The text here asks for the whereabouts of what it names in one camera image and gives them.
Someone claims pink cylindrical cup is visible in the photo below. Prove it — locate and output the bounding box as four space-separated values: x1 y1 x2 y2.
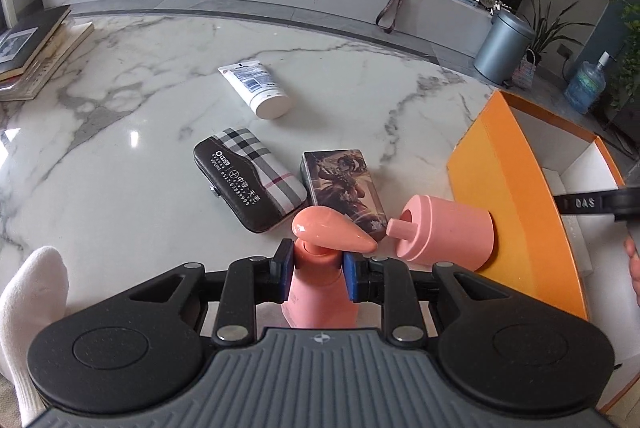
386 194 495 271

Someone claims orange cardboard storage box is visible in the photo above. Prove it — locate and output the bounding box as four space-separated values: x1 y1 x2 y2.
447 92 639 415

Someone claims plaid black zip case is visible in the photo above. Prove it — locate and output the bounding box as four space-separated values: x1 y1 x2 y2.
193 128 307 233

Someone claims grey metal trash can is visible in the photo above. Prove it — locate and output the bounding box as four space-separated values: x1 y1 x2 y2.
473 10 535 85

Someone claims green potted plant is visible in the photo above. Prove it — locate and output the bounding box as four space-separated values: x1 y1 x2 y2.
524 0 594 66

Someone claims pink pump dispenser bottle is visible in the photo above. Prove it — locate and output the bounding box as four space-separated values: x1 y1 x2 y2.
281 206 378 330

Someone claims person's right hand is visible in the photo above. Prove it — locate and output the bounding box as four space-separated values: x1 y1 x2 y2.
624 237 640 303

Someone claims illustrated card box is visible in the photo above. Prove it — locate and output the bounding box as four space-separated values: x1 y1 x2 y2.
300 149 387 242

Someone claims white sock foot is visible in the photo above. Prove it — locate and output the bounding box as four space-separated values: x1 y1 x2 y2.
1 246 70 427

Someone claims small woven basket bag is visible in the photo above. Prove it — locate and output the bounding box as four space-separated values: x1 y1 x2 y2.
511 48 536 89

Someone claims white cream tube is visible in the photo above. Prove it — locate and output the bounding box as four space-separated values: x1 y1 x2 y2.
218 60 293 119

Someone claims blue water jug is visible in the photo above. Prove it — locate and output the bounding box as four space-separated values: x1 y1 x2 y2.
564 51 611 114

